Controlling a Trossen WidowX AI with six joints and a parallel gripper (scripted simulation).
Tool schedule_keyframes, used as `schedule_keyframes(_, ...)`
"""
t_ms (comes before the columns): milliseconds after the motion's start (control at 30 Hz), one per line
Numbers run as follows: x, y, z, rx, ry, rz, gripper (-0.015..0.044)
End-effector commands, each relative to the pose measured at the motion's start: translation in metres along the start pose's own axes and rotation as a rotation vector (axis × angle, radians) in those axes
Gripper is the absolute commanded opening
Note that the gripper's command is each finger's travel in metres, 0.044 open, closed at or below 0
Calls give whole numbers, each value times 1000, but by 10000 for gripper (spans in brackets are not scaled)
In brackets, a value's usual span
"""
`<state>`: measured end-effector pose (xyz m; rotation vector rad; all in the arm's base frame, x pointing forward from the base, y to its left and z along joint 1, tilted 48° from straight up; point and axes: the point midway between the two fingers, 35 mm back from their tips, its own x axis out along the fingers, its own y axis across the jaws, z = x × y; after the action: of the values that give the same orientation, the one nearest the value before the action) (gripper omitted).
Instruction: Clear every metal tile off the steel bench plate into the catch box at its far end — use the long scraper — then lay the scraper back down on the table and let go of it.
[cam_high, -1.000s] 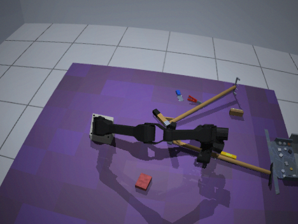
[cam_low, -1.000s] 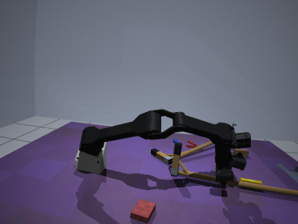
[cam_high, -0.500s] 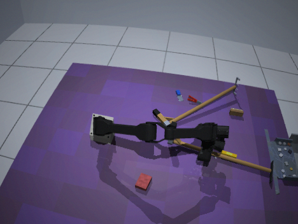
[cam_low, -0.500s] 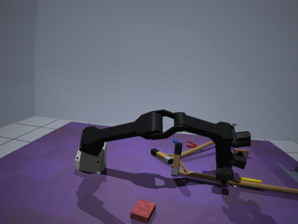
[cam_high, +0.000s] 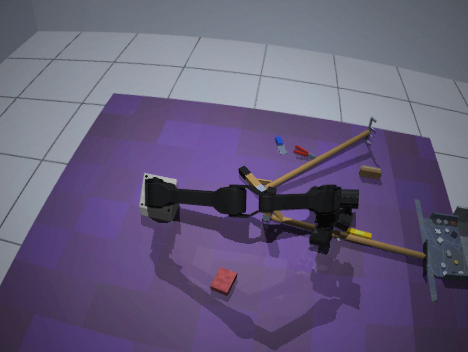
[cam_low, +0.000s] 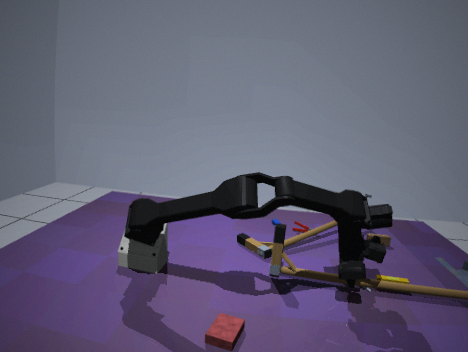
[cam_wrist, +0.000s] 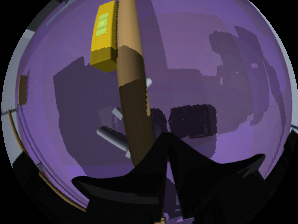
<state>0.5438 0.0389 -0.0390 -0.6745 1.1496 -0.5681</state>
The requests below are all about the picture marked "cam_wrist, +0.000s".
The grey metal bolt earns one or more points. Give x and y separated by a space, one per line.
118 111

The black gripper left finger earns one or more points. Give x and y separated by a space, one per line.
142 188

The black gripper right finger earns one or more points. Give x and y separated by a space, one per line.
198 179

